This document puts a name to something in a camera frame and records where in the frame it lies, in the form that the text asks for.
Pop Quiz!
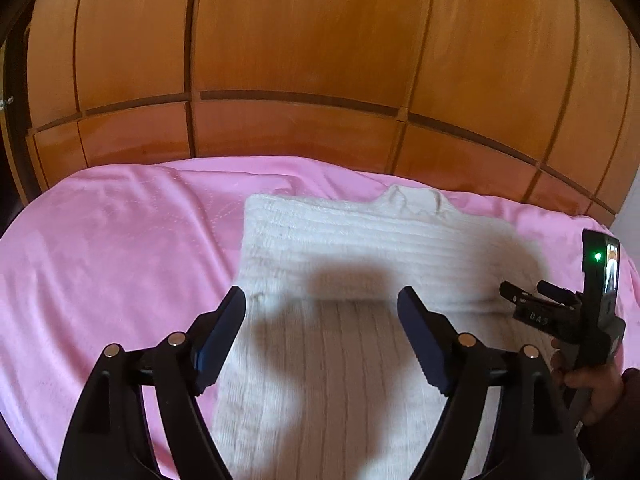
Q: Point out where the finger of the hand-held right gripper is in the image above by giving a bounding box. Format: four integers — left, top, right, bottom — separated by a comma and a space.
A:
500, 282, 533, 307
537, 281, 576, 306

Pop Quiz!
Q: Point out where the person's right forearm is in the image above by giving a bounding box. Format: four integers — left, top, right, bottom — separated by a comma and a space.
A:
577, 367, 640, 480

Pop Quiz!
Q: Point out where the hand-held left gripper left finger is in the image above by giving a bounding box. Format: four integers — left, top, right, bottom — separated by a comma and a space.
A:
57, 286, 247, 480

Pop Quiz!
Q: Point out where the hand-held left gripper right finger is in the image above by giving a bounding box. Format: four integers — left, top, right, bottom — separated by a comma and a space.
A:
396, 286, 586, 480

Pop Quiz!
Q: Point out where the person's right hand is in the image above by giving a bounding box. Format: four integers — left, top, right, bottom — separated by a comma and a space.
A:
550, 337, 626, 426

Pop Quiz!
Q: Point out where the white knit sweater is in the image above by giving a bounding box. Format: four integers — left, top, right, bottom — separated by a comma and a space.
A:
210, 185, 556, 480

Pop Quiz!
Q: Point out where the pink blanket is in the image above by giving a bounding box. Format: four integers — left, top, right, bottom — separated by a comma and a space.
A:
0, 156, 640, 480

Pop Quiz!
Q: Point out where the wooden wardrobe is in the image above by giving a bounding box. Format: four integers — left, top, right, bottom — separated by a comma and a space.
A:
0, 0, 640, 226

